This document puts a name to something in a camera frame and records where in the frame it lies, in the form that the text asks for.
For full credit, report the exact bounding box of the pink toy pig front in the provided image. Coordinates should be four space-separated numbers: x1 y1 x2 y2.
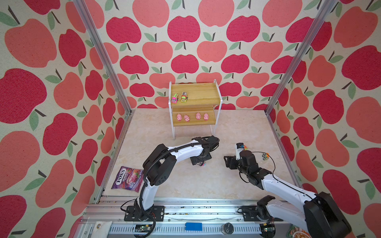
203 113 209 121

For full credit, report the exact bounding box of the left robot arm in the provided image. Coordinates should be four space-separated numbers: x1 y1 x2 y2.
134 135 219 215

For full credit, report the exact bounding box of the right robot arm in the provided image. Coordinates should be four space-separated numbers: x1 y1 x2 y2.
224 150 352 238

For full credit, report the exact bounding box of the green orange toy car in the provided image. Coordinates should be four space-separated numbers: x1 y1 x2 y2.
262 153 269 161

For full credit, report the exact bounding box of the round black knob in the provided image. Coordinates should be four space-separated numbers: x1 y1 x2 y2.
221 223 234 235

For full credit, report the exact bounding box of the green snack bag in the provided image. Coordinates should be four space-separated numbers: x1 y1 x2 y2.
286 225 310 238

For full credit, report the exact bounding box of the purple snack bag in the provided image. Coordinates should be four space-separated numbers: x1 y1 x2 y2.
112 166 143 192

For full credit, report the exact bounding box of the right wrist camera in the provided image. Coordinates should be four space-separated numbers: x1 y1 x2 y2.
236 142 245 153

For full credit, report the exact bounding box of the wooden two-tier shelf white frame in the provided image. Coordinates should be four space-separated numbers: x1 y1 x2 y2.
168 79 223 139

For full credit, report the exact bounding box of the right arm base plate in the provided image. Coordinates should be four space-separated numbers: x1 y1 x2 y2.
237 206 283 222

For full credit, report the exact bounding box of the blue block on rail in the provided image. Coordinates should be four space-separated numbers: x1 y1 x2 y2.
185 222 203 232

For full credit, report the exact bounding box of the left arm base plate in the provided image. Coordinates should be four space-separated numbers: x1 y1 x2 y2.
124 205 165 222

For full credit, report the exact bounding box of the right aluminium frame post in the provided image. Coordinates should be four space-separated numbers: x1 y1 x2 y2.
264 0 338 115

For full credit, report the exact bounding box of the aluminium frame post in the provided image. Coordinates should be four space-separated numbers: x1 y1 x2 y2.
264 0 338 115
72 0 133 116

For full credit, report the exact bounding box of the left aluminium frame post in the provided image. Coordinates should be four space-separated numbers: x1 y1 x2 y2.
72 0 133 116

